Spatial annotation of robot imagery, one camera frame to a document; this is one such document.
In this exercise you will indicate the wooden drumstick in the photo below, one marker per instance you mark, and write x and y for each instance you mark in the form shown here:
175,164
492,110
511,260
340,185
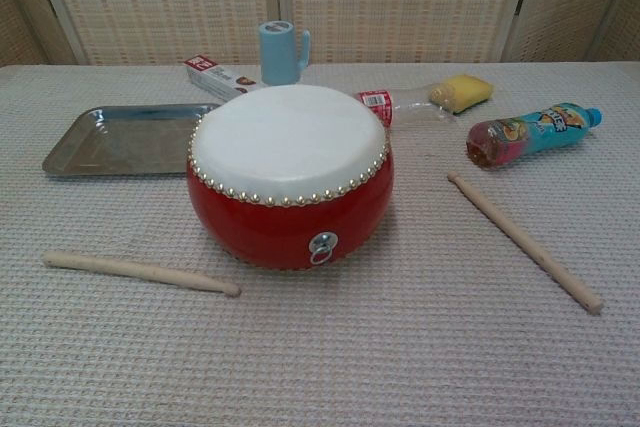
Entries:
140,269
520,239

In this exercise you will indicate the red and white drum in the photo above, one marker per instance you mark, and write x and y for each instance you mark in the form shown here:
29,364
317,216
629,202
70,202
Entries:
290,147

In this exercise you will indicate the clear bottle with red label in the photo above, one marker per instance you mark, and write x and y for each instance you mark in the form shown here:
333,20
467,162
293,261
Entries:
380,102

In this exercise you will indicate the light blue cylindrical cup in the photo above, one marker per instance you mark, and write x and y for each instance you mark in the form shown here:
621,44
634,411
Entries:
277,57

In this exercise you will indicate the long red and white box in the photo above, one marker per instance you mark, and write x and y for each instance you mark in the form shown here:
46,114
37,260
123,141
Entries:
215,78

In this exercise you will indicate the white woven tablecloth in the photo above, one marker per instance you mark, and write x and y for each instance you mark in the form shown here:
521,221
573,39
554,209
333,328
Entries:
320,347

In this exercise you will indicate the yellow sponge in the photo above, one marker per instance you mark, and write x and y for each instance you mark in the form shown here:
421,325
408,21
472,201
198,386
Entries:
470,92

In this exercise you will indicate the rectangular stainless steel tray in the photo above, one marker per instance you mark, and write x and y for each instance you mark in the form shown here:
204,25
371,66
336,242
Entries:
125,142

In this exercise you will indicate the woven bamboo folding screen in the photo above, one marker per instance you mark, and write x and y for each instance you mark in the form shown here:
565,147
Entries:
400,2

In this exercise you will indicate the blue labelled drink bottle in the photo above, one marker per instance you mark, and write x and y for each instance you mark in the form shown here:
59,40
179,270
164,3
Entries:
540,134

